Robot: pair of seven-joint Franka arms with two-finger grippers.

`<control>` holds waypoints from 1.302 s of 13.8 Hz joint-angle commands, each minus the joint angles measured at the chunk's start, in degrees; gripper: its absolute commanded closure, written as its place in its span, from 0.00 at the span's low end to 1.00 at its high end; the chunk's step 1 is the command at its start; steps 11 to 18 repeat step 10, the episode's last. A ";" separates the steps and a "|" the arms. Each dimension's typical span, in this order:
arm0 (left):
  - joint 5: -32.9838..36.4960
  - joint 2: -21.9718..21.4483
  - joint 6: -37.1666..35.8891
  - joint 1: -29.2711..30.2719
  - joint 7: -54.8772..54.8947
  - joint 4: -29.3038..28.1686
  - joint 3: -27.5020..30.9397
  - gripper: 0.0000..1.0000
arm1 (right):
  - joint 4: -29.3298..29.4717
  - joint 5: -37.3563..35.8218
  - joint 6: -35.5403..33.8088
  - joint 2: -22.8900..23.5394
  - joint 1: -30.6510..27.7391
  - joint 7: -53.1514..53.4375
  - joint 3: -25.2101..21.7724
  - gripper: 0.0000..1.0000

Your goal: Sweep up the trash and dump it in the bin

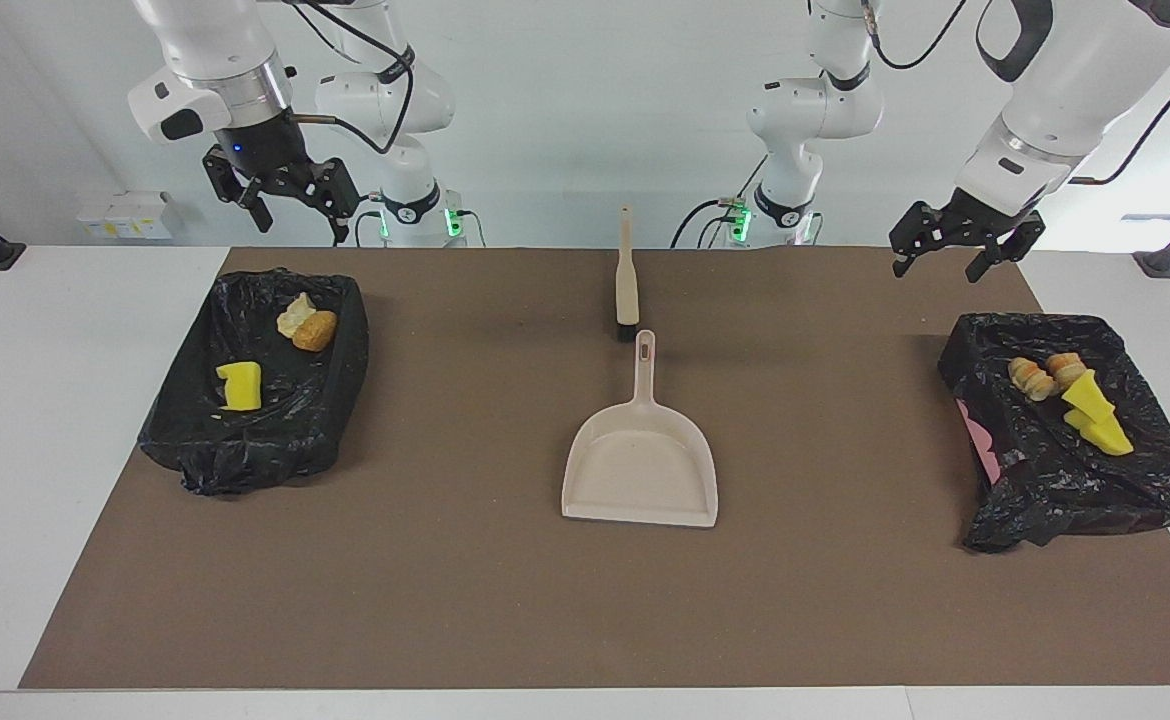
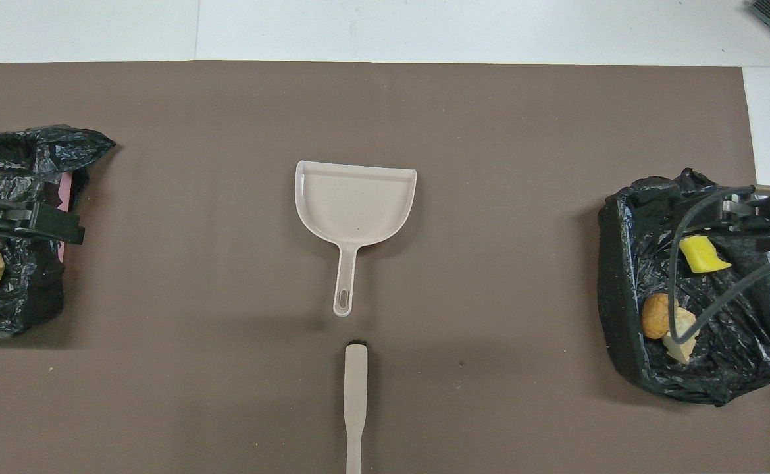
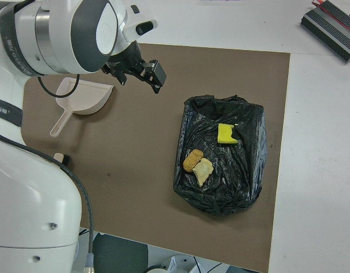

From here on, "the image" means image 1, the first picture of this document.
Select brown cork-shaped bread roll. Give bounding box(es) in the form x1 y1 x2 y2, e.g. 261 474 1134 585
291 310 339 353

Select rounded beige bread chunk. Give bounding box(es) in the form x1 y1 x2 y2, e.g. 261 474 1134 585
1007 356 1057 403

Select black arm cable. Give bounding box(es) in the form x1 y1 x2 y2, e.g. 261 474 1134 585
285 0 418 157
860 0 1170 187

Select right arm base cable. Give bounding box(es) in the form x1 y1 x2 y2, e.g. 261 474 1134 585
333 195 386 248

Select pink bin with black bag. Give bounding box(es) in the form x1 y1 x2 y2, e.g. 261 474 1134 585
937 312 1170 554

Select striped croissant piece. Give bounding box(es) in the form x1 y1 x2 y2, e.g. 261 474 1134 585
276 292 319 340

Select bin lined with black bag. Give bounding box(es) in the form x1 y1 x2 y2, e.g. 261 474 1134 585
137 267 370 498

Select white wall socket box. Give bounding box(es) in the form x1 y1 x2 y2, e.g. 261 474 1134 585
77 190 186 241

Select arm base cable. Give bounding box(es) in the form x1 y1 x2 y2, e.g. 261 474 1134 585
670 150 776 248
333 195 386 248

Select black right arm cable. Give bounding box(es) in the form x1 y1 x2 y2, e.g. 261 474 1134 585
285 0 418 157

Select beige hand brush black bristles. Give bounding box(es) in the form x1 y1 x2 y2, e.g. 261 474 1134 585
614 206 640 344

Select yellow sponge with green side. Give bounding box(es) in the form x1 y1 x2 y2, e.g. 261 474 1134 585
1061 369 1117 423

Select beige plastic dustpan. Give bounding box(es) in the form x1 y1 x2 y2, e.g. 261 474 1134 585
561 329 720 529

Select brown table mat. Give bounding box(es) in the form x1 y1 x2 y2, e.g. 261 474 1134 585
18 246 1170 691

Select left arm base cable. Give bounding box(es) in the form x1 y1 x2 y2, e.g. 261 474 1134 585
670 150 776 248

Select notched yellow sponge piece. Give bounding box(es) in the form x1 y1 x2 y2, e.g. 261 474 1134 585
215 361 264 413

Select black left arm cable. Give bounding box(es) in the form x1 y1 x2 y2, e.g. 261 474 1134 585
860 0 1170 187

